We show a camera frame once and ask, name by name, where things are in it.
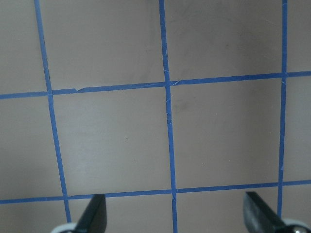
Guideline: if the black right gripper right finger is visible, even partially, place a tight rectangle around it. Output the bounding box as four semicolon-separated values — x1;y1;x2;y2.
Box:
243;192;288;233

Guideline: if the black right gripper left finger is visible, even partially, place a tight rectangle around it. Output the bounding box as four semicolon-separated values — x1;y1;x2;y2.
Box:
75;194;107;233

